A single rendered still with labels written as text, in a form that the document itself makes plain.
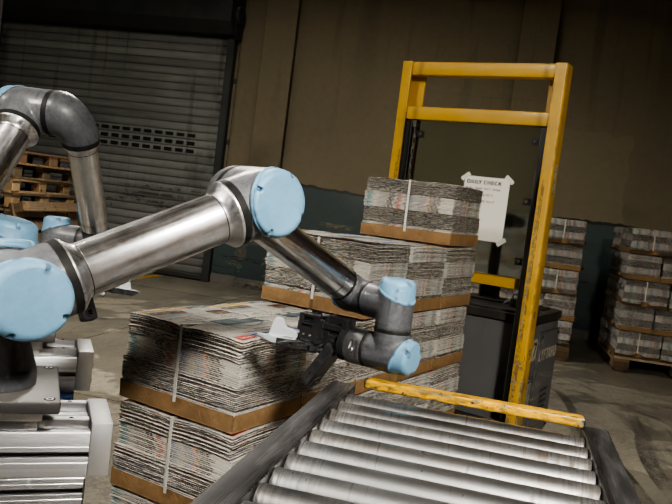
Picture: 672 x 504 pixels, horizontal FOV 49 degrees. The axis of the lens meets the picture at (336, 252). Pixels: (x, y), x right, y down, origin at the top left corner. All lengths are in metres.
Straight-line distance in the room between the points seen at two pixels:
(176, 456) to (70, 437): 0.68
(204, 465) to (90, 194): 0.77
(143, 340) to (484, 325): 1.86
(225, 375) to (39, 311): 0.77
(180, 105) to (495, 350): 6.91
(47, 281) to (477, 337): 2.58
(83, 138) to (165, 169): 7.67
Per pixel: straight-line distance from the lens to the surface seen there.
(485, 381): 3.45
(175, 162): 9.61
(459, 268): 2.87
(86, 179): 2.07
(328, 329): 1.60
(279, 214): 1.24
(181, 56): 9.76
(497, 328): 3.40
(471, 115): 3.34
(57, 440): 1.28
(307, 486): 1.03
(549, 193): 3.18
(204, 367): 1.83
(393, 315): 1.49
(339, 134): 8.99
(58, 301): 1.10
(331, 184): 8.96
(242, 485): 0.99
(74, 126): 1.99
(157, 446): 1.97
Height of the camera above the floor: 1.17
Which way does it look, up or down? 4 degrees down
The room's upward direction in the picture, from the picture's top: 7 degrees clockwise
